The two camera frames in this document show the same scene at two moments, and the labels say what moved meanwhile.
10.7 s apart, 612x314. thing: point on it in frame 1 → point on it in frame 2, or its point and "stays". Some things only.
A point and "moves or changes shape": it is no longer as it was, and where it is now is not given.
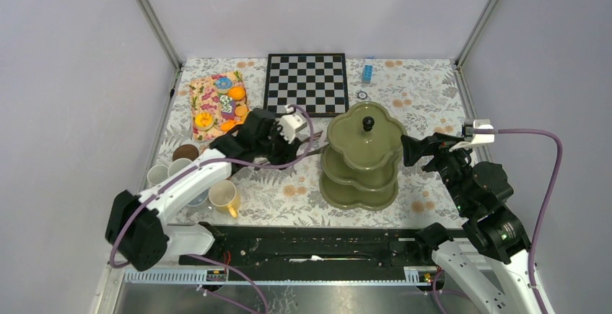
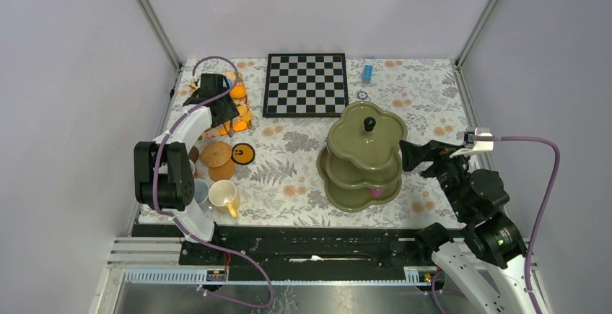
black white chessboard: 315,81 stays
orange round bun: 237,93 stays
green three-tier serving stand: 359,166 stays
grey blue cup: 200,199 stays
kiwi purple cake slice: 227,107 moves or changes shape
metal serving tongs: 315,150 → 230,131
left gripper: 289,150 → 231,111
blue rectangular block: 367,73 stays
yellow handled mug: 224,195 stays
